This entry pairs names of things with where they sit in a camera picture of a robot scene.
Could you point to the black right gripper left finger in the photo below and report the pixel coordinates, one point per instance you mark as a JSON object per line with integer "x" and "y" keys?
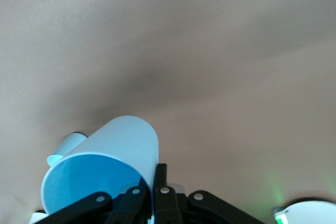
{"x": 131, "y": 203}

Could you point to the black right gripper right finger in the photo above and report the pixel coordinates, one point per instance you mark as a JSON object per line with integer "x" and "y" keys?
{"x": 164, "y": 205}

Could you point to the light blue plastic cup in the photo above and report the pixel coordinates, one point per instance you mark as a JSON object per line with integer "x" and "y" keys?
{"x": 118, "y": 142}

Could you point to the brown table cover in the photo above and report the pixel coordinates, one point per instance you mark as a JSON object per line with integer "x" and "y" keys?
{"x": 210, "y": 64}

